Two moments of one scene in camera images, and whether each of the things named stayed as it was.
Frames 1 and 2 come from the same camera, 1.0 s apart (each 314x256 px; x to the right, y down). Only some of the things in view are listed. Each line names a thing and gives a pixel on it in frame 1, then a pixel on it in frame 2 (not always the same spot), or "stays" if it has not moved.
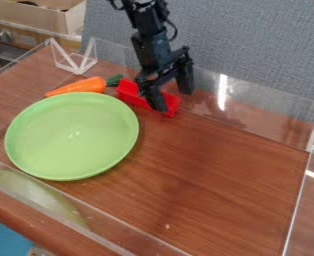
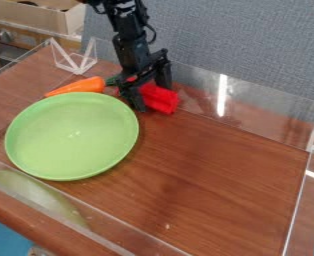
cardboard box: (61, 16) stays
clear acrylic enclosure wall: (122, 154) stays
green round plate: (71, 136) stays
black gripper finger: (185, 75) → (163, 75)
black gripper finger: (155, 95) → (138, 97)
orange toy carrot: (91, 85) stays
